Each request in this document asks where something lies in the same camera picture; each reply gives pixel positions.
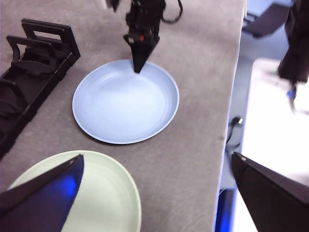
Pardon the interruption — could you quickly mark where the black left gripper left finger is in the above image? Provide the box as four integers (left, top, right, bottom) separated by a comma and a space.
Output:
0, 154, 84, 232

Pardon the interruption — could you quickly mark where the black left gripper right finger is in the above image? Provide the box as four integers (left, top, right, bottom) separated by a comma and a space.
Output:
231, 151, 309, 232

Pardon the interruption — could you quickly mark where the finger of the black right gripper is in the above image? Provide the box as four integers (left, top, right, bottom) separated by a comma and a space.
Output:
124, 38, 160, 74

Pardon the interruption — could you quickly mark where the blue plate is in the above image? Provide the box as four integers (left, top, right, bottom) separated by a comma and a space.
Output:
72, 59, 180, 145

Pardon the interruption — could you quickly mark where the pale green plate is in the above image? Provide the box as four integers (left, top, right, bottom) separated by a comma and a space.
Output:
7, 150, 142, 232

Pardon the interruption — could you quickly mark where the black plate rack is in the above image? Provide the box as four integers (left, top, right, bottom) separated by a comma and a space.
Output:
0, 18, 81, 160

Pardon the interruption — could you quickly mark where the dark grey furniture piece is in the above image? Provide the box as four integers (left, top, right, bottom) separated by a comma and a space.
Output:
242, 0, 290, 38

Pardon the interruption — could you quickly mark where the black looped cable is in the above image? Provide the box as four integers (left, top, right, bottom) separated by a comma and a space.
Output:
160, 0, 183, 24

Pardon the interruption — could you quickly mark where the black cable with plug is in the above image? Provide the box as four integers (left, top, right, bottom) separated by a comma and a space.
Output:
225, 116, 244, 148

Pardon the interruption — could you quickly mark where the blue plug cable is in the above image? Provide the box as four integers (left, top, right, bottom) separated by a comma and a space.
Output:
286, 81, 309, 115

